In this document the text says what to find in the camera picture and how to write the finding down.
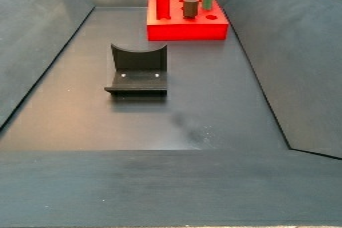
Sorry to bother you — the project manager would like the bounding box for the red peg board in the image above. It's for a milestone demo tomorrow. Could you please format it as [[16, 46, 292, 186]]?
[[147, 0, 229, 41]]

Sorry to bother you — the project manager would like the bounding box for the black curved holder stand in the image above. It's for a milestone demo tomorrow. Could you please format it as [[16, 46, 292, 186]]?
[[104, 45, 167, 94]]

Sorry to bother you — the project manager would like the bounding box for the short brown cylinder peg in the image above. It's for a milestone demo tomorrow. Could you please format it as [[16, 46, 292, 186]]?
[[183, 0, 197, 19]]

